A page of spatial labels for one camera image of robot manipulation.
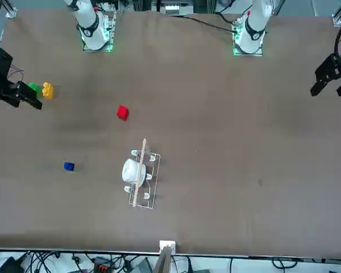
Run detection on green toy brick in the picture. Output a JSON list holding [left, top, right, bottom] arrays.
[[28, 82, 43, 100]]

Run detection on black power strip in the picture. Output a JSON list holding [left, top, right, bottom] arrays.
[[93, 257, 115, 273]]

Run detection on black box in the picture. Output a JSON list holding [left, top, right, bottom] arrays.
[[0, 255, 24, 273]]

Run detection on yellow toy brick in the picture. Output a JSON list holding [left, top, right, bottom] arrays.
[[41, 82, 55, 100]]

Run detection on aluminium camera post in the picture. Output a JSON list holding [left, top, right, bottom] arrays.
[[152, 239, 177, 273]]

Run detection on white cup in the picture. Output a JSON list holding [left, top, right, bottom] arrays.
[[121, 158, 147, 187]]

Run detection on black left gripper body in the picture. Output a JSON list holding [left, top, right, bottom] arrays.
[[314, 52, 341, 82]]

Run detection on white wire cup rack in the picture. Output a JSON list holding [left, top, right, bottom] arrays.
[[122, 149, 162, 210]]

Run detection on grey power adapter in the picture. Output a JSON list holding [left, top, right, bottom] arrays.
[[130, 257, 153, 273]]

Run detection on wooden rod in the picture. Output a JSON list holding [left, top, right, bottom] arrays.
[[132, 136, 148, 209]]

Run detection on black table cable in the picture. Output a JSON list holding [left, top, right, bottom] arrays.
[[169, 14, 235, 33]]

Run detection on red wooden cube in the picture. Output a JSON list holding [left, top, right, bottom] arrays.
[[116, 104, 130, 122]]

